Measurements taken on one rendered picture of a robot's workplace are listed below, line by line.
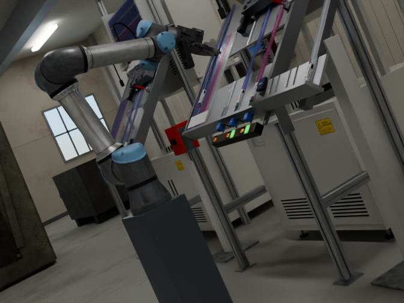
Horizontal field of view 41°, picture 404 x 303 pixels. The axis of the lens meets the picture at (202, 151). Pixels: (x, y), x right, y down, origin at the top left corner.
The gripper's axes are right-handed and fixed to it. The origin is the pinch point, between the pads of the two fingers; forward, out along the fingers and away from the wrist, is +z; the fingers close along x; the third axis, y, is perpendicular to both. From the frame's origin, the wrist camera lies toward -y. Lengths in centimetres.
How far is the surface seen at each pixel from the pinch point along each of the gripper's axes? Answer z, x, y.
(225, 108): 6.5, 1.0, -22.1
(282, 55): 11.4, -32.1, -7.5
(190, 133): 4.2, 29.1, -28.5
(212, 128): 6.6, 11.4, -29.1
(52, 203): 109, 894, -7
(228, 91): 9.0, 3.7, -13.5
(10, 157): -39, 353, -6
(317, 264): 53, -7, -83
